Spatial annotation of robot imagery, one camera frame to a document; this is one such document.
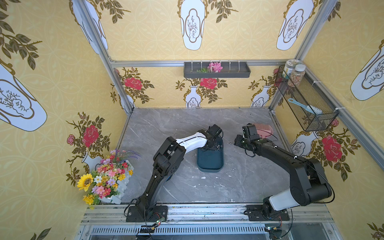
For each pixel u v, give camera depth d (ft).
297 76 2.62
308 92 2.89
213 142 2.93
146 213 2.09
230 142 3.29
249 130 2.35
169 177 2.70
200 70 2.89
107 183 2.22
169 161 1.80
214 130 2.61
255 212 2.40
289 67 2.81
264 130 2.66
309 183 1.44
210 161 3.01
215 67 2.89
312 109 2.23
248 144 2.29
